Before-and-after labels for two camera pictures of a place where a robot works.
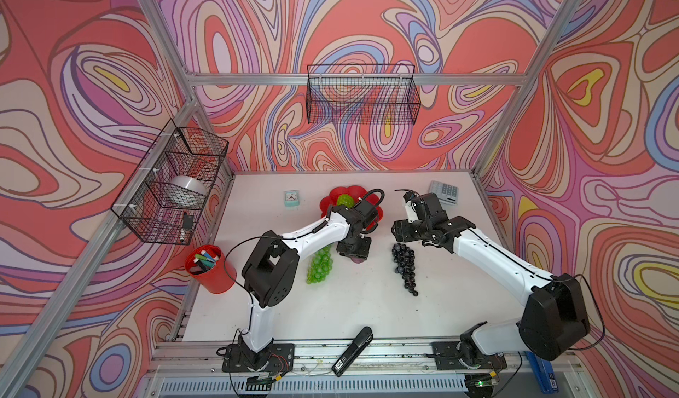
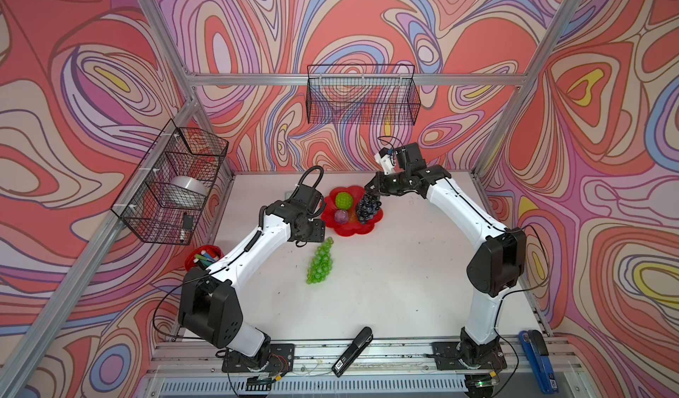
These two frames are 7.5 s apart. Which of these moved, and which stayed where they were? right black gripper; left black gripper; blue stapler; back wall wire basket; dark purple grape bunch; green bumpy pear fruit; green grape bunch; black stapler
Moved: dark purple grape bunch; right black gripper; left black gripper
Stayed: green bumpy pear fruit; green grape bunch; black stapler; blue stapler; back wall wire basket
